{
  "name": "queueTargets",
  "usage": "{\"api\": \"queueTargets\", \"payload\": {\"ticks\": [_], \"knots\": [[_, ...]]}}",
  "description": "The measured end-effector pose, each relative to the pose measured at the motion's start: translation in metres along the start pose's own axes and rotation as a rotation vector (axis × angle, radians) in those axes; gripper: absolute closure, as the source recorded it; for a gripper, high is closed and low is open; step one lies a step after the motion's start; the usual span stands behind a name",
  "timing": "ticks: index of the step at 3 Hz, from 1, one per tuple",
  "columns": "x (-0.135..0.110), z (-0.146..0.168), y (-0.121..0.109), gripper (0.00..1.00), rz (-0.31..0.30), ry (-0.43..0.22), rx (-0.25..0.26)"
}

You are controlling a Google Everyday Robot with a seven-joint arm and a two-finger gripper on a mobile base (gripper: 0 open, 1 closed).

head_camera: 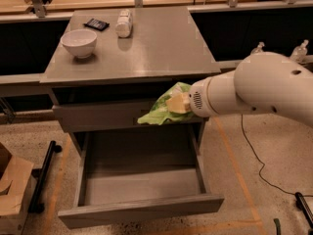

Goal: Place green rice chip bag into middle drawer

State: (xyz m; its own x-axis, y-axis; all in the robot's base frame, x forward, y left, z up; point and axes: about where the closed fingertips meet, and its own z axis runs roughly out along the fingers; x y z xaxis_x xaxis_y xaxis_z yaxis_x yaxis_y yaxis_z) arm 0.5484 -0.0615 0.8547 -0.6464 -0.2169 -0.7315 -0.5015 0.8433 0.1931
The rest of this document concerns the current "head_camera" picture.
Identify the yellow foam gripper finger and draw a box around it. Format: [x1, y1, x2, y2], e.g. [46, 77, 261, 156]
[165, 92, 191, 114]

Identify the green rice chip bag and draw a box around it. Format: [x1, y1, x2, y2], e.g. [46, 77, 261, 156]
[137, 82, 196, 125]

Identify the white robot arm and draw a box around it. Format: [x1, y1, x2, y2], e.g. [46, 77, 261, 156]
[166, 52, 313, 127]

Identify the grey drawer cabinet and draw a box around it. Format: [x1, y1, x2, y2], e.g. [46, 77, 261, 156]
[40, 7, 220, 150]

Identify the grey open bottom drawer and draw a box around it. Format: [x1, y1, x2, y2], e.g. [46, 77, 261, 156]
[59, 125, 224, 229]

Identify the grey middle drawer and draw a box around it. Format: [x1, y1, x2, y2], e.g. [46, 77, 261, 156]
[52, 94, 215, 133]

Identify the clear sanitizer pump bottle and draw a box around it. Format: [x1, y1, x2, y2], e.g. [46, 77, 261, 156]
[250, 42, 265, 54]

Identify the white plastic bottle lying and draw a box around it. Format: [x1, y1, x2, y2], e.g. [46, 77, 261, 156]
[115, 9, 132, 38]

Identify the white ceramic bowl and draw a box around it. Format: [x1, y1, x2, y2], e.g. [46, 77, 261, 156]
[61, 29, 97, 58]

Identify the black bar at right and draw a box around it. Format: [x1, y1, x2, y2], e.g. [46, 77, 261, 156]
[294, 192, 313, 228]

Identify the black metal floor bar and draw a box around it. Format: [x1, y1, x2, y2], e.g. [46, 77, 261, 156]
[28, 141, 63, 213]

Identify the brown cardboard box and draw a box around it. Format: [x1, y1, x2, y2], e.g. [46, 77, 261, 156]
[0, 143, 33, 235]

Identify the black floor cable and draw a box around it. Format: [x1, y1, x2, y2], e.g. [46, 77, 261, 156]
[240, 114, 313, 198]

